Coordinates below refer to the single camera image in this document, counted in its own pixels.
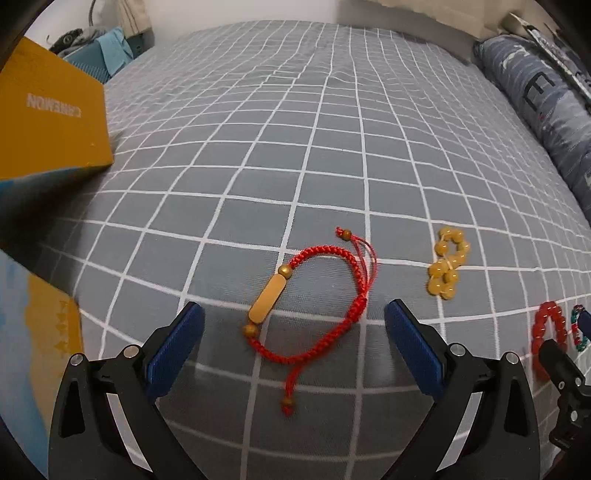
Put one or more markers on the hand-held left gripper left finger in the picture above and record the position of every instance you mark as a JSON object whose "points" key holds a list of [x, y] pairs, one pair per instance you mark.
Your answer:
{"points": [[178, 344]]}

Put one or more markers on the teal cloth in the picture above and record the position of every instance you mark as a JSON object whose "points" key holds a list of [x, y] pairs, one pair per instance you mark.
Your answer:
{"points": [[115, 48]]}

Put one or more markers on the dark bag on suitcase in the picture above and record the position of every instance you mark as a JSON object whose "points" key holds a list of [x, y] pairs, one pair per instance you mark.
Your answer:
{"points": [[74, 39]]}

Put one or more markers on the blue-grey printed pillow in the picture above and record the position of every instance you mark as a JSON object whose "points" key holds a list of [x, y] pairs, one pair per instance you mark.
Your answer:
{"points": [[531, 92]]}

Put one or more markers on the teal suitcase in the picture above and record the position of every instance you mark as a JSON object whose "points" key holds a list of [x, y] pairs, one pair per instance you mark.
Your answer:
{"points": [[85, 62]]}

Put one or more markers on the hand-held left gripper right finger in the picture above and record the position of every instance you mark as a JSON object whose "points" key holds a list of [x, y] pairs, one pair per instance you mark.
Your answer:
{"points": [[413, 344]]}

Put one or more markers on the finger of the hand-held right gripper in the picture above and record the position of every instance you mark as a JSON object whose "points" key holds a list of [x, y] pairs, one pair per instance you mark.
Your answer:
{"points": [[561, 369], [585, 321]]}

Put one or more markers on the grey checked bed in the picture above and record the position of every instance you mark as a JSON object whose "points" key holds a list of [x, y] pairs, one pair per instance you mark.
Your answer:
{"points": [[295, 152]]}

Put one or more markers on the yellow and blue cardboard box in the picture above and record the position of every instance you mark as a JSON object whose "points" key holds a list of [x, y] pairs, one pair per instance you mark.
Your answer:
{"points": [[55, 115]]}

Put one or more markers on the black white patterned object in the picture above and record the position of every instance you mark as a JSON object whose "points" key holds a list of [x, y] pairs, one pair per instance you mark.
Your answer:
{"points": [[549, 46]]}

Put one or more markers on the tied beige curtain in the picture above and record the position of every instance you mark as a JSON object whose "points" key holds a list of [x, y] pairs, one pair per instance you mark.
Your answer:
{"points": [[134, 16]]}

